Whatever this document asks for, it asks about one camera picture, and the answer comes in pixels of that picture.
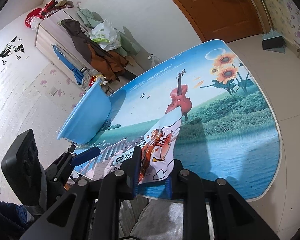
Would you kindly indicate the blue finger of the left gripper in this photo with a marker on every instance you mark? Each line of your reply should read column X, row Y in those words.
column 85, row 156
column 58, row 173

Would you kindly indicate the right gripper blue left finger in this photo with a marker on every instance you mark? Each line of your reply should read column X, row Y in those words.
column 131, row 167

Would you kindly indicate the beige wardrobe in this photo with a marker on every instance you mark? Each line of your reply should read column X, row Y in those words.
column 50, row 32

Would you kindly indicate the blue hanging strap bag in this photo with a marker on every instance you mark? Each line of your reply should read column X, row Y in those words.
column 78, row 75

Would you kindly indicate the broom with dustpan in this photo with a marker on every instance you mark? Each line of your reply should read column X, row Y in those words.
column 272, row 40

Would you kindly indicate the green hanging garment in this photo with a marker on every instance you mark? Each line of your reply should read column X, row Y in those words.
column 91, row 20

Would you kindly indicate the large water bottle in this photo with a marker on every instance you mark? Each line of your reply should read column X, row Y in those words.
column 154, row 61

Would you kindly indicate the crayfish snack packet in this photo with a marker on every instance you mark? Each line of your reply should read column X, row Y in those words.
column 157, row 145

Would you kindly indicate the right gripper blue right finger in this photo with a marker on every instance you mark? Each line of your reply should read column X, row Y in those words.
column 174, row 186

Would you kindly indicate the brown orange hanging jacket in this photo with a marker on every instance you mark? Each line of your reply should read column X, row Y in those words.
column 109, row 63

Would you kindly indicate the red items atop wardrobe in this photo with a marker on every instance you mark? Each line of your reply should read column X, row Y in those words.
column 39, row 14

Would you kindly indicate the light blue plastic basin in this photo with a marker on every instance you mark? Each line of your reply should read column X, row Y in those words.
column 87, row 117

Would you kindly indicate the brown wooden door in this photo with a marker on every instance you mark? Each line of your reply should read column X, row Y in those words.
column 228, row 20

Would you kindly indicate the white green plastic bag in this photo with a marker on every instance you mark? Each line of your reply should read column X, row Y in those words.
column 106, row 36

